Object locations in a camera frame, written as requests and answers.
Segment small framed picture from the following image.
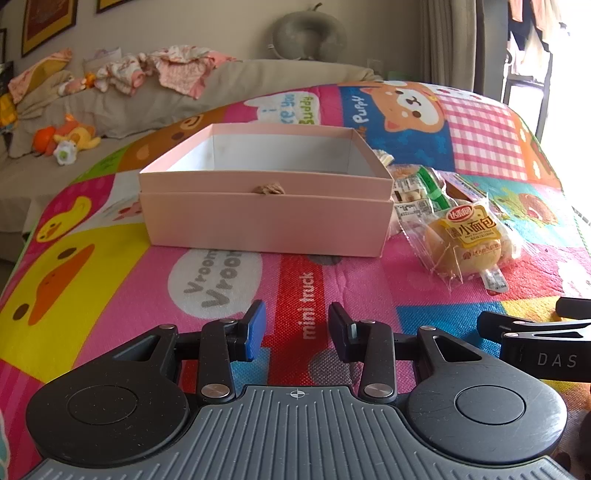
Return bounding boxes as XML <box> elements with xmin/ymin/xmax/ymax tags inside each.
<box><xmin>95</xmin><ymin>0</ymin><xmax>136</xmax><ymax>14</ymax></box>

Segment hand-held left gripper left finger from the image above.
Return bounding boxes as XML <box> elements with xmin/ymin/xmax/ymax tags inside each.
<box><xmin>111</xmin><ymin>300</ymin><xmax>267</xmax><ymax>401</ymax></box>

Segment pink cardboard box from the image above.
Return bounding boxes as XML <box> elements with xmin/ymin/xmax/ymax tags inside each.
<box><xmin>139</xmin><ymin>124</ymin><xmax>396</xmax><ymax>258</ymax></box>

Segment orange yellow plush toy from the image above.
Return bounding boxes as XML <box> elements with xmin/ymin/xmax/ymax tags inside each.
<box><xmin>33</xmin><ymin>114</ymin><xmax>101</xmax><ymax>155</ymax></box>

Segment white pink baby clothes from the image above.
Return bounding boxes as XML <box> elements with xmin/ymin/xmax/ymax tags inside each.
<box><xmin>83</xmin><ymin>52</ymin><xmax>160</xmax><ymax>96</ymax></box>

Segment small white toy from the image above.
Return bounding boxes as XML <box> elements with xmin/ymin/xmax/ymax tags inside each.
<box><xmin>52</xmin><ymin>140</ymin><xmax>78</xmax><ymax>166</ymax></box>

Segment pink patterned cloth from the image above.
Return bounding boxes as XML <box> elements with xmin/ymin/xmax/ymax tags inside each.
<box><xmin>8</xmin><ymin>48</ymin><xmax>75</xmax><ymax>105</ymax></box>

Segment small doll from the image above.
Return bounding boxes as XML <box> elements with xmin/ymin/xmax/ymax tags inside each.
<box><xmin>57</xmin><ymin>73</ymin><xmax>100</xmax><ymax>97</ymax></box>

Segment colourful cartoon play mat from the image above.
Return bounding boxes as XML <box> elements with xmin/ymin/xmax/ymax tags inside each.
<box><xmin>0</xmin><ymin>79</ymin><xmax>591</xmax><ymax>480</ymax></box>

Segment green snack packet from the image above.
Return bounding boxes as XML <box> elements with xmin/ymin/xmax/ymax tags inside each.
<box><xmin>392</xmin><ymin>167</ymin><xmax>452</xmax><ymax>217</ymax></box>

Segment large framed picture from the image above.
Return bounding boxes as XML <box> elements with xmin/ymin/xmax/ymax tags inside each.
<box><xmin>20</xmin><ymin>0</ymin><xmax>78</xmax><ymax>59</ymax></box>

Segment grey neck pillow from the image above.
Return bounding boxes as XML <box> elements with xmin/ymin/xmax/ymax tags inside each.
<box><xmin>273</xmin><ymin>3</ymin><xmax>348</xmax><ymax>62</ymax></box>

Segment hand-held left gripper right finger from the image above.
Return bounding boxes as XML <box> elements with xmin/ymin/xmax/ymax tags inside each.
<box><xmin>328</xmin><ymin>302</ymin><xmax>481</xmax><ymax>401</ymax></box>

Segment beige curtain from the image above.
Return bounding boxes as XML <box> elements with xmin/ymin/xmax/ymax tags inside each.
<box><xmin>419</xmin><ymin>0</ymin><xmax>486</xmax><ymax>99</ymax></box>

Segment hanging clothes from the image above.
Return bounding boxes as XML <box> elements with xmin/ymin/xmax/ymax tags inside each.
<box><xmin>507</xmin><ymin>0</ymin><xmax>575</xmax><ymax>52</ymax></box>

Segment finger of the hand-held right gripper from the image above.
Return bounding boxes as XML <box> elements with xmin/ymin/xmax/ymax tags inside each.
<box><xmin>477</xmin><ymin>311</ymin><xmax>591</xmax><ymax>343</ymax></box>
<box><xmin>556</xmin><ymin>298</ymin><xmax>591</xmax><ymax>320</ymax></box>

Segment pink floral cloth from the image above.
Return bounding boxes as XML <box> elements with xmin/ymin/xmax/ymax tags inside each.
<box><xmin>147</xmin><ymin>45</ymin><xmax>242</xmax><ymax>100</ymax></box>

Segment beige sofa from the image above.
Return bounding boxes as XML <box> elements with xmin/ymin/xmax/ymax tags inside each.
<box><xmin>0</xmin><ymin>58</ymin><xmax>385</xmax><ymax>264</ymax></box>

